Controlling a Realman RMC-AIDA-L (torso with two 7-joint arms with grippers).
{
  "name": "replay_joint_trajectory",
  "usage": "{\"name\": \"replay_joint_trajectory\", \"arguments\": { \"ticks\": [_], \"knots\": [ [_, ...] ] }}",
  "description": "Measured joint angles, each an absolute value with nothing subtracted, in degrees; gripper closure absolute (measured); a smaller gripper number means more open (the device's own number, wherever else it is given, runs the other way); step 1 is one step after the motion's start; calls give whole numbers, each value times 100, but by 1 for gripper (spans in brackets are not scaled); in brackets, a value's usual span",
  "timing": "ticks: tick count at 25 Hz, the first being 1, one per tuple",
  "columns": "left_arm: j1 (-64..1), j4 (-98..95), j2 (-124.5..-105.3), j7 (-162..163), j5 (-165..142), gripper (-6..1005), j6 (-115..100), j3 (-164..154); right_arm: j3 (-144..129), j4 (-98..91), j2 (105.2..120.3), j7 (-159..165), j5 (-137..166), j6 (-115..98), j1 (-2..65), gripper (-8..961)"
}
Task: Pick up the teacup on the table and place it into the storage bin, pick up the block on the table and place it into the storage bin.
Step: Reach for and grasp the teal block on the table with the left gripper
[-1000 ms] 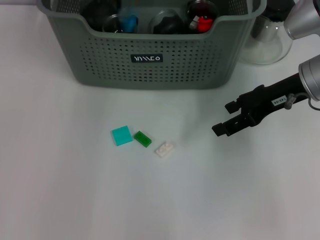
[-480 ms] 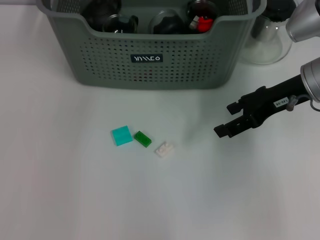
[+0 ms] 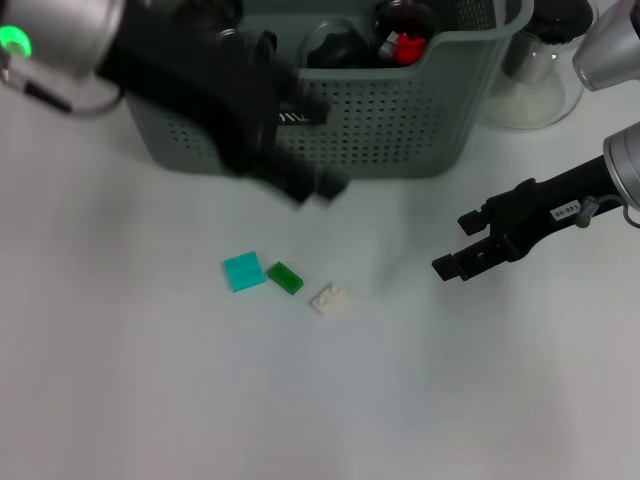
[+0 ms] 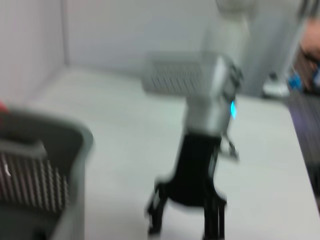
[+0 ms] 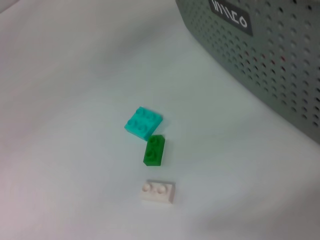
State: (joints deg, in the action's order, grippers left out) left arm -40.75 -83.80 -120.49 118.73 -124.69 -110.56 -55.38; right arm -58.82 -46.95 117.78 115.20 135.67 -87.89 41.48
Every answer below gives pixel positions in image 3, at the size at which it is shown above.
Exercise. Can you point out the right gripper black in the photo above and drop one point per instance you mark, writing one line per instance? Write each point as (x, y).
(545, 205)

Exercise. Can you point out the grey-green perforated storage bin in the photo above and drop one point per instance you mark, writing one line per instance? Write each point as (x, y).
(400, 125)

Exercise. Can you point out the cyan translucent toy brick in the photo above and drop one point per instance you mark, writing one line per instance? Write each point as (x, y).
(243, 270)

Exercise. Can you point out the glass carafe with black lid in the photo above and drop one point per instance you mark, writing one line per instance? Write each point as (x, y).
(525, 105)

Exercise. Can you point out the green toy brick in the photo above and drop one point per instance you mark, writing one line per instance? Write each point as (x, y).
(286, 277)

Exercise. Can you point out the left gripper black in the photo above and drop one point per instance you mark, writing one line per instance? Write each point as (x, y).
(200, 75)

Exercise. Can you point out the red wedge toy brick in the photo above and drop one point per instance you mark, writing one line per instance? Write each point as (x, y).
(411, 50)

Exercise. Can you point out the long white toy brick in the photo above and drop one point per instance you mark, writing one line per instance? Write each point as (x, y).
(387, 47)

